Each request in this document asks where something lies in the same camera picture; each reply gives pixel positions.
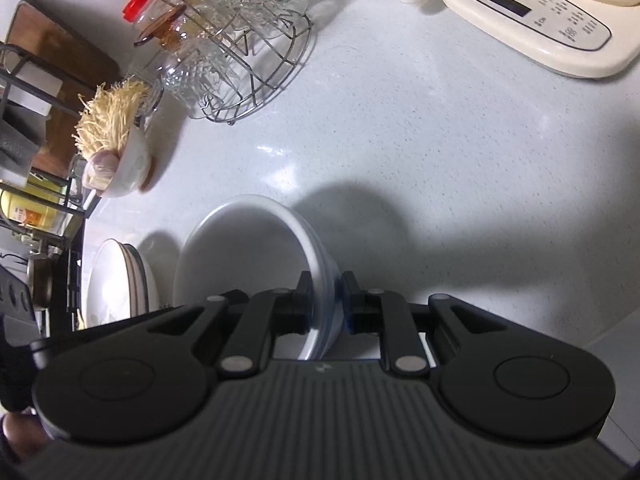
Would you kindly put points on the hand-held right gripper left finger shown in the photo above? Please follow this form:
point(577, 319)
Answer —
point(300, 305)

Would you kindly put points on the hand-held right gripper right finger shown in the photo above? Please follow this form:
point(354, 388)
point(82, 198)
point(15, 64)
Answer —
point(351, 305)

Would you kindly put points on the pale lavender bowl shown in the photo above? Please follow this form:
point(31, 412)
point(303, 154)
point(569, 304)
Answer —
point(334, 290)

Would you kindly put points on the white leaf-print plate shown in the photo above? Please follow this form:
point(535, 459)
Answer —
point(144, 280)
point(107, 285)

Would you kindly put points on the floral plate with blue rim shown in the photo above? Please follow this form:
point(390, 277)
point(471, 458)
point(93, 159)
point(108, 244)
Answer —
point(154, 292)

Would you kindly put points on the person's left hand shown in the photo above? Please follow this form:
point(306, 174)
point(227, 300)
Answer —
point(25, 437)

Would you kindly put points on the yellow detergent bottle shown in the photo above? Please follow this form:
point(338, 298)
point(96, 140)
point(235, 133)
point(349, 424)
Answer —
point(30, 210)

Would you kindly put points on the garlic and onion pieces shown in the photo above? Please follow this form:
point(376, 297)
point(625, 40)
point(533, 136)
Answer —
point(100, 167)

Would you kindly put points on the white bowl holding vegetables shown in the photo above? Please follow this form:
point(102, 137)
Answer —
point(131, 167)

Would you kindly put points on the enoki mushroom bundle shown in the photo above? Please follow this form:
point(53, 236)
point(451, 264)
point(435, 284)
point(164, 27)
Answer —
point(110, 112)

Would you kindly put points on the black dish rack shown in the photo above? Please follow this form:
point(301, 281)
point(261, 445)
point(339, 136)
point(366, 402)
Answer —
point(30, 85)

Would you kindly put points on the wooden cutting board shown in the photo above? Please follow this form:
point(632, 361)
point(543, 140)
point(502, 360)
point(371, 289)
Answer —
point(60, 45)

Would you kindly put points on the amber stemmed glass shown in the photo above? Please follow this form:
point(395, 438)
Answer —
point(165, 27)

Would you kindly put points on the cream glass health kettle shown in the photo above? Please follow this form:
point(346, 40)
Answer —
point(530, 15)

